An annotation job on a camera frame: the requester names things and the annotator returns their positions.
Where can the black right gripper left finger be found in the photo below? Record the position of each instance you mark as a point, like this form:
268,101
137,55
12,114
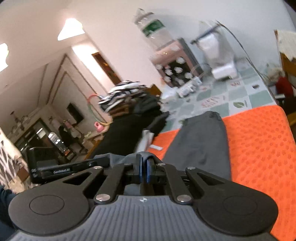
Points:
103,182

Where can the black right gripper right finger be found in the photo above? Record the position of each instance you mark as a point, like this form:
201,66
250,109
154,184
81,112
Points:
190,186

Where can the grey trousers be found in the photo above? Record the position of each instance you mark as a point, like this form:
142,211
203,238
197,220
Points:
201,142

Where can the stack of folded clothes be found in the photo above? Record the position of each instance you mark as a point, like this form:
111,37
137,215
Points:
136,115

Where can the white lattice shelf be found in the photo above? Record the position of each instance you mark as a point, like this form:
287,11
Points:
14,169

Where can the orange patterned mat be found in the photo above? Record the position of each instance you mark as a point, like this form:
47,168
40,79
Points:
262,157

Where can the white tissue box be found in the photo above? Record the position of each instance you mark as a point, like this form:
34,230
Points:
169,94

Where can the white power strip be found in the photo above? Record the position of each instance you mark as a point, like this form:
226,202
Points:
189,87

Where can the checkered green white tablecloth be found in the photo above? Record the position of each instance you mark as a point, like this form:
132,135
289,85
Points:
226,97

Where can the pink cabinet with cups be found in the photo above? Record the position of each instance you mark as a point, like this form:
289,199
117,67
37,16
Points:
176,63

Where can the clear water jug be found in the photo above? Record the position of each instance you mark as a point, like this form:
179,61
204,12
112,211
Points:
153,29

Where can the wooden chair with cloth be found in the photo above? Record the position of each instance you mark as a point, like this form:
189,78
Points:
286,46

